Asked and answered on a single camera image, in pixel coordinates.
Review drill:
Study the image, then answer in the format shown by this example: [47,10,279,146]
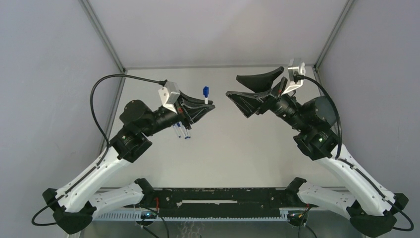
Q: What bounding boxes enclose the black camera cable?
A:
[31,74,168,227]
[293,74,415,232]

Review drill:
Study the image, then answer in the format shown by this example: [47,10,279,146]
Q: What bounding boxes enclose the right black camera cable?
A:
[293,74,415,232]

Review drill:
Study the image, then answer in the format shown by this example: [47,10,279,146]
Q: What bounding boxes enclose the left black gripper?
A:
[142,90,214,137]

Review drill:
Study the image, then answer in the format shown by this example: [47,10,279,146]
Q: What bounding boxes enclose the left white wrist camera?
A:
[158,81,180,113]

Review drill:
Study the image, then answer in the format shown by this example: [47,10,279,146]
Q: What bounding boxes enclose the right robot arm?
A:
[226,67,409,238]

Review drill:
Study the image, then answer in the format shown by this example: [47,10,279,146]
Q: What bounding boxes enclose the left black camera cable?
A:
[31,74,168,227]

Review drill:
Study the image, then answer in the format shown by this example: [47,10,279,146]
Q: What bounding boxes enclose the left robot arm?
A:
[43,93,215,235]

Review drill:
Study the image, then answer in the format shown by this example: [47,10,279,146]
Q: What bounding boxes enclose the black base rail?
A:
[141,187,306,219]

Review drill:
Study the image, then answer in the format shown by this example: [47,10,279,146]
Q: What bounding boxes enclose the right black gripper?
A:
[226,66,308,132]

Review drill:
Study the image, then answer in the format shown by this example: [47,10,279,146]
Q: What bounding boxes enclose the blue pen cap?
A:
[203,86,210,98]

